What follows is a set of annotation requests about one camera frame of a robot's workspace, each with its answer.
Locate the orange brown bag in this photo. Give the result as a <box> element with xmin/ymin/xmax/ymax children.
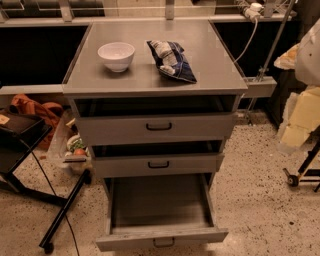
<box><xmin>11</xmin><ymin>94</ymin><xmax>64</xmax><ymax>150</ymax></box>

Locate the blue white chip bag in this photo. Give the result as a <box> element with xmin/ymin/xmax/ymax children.
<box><xmin>147</xmin><ymin>40</ymin><xmax>197</xmax><ymax>84</ymax></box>

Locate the metal pole stand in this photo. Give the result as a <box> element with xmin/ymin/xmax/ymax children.
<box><xmin>244</xmin><ymin>0</ymin><xmax>296</xmax><ymax>125</ymax></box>

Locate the black side table stand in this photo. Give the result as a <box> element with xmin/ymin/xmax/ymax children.
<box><xmin>0</xmin><ymin>105</ymin><xmax>91</xmax><ymax>255</ymax></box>

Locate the black wheeled tripod stand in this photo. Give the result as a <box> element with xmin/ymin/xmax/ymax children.
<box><xmin>283</xmin><ymin>141</ymin><xmax>320</xmax><ymax>192</ymax></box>

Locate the white hanging cable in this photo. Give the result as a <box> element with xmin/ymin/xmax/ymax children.
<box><xmin>233</xmin><ymin>18</ymin><xmax>260</xmax><ymax>65</ymax></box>

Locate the grey drawer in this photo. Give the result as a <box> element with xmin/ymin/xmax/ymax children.
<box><xmin>92</xmin><ymin>140</ymin><xmax>224</xmax><ymax>178</ymax></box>
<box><xmin>75</xmin><ymin>95</ymin><xmax>235</xmax><ymax>146</ymax></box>
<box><xmin>96</xmin><ymin>174</ymin><xmax>228</xmax><ymax>252</ymax></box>

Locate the grey top drawer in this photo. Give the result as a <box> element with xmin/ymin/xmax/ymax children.
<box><xmin>75</xmin><ymin>95</ymin><xmax>235</xmax><ymax>146</ymax></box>

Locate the grey bottom drawer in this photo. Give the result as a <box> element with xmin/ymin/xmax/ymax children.
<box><xmin>96</xmin><ymin>174</ymin><xmax>228</xmax><ymax>252</ymax></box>

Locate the clear plastic bin with food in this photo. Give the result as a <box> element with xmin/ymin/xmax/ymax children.
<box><xmin>47</xmin><ymin>109</ymin><xmax>92</xmax><ymax>175</ymax></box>

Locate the white power adapter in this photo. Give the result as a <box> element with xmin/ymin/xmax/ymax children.
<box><xmin>243</xmin><ymin>3</ymin><xmax>262</xmax><ymax>22</ymax></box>

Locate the grey drawer cabinet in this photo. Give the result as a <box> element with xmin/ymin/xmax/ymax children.
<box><xmin>61</xmin><ymin>19</ymin><xmax>249</xmax><ymax>188</ymax></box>

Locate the white ceramic bowl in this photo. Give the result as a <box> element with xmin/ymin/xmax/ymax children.
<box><xmin>98</xmin><ymin>42</ymin><xmax>135</xmax><ymax>72</ymax></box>

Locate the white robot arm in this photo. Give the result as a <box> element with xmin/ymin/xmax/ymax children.
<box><xmin>274</xmin><ymin>19</ymin><xmax>320</xmax><ymax>154</ymax></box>

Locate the grey middle drawer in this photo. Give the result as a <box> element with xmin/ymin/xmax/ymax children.
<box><xmin>92</xmin><ymin>140</ymin><xmax>224</xmax><ymax>178</ymax></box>

